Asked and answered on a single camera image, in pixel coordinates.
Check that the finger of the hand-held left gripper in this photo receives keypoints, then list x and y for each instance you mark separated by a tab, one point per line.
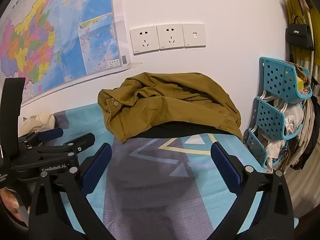
51	133
82	140

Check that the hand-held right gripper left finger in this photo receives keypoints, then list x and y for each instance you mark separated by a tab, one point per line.
97	170

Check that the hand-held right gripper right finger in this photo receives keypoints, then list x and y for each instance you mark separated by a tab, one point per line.
225	166

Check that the olive brown jacket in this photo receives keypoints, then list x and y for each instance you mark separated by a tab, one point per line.
175	100

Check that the beige hanging clothes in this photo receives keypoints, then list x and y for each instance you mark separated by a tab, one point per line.
308	125

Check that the person's left hand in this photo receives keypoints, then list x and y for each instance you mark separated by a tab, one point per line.
8	202

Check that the cream cloth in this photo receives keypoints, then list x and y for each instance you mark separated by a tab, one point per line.
42	122

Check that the white crumpled cloth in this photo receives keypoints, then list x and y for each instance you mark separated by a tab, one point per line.
273	152

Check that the teal patterned bed sheet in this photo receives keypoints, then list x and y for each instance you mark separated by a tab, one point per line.
155	175

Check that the black garment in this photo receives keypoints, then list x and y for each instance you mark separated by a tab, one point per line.
175	131

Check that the white crumpled plastic bag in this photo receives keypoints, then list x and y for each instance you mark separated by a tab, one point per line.
293	117

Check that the blue tiered hanging basket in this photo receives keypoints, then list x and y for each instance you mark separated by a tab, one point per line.
277	80

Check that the yellow cup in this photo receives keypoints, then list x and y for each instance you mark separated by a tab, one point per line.
299	83

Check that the black handbag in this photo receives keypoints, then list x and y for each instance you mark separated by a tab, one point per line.
298	36

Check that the yellow-green hanging garment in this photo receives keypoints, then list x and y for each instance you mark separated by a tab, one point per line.
295	7

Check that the colourful wall map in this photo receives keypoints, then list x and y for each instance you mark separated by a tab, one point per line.
62	30

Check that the white wall socket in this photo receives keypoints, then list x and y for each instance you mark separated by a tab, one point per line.
144	40
170	37

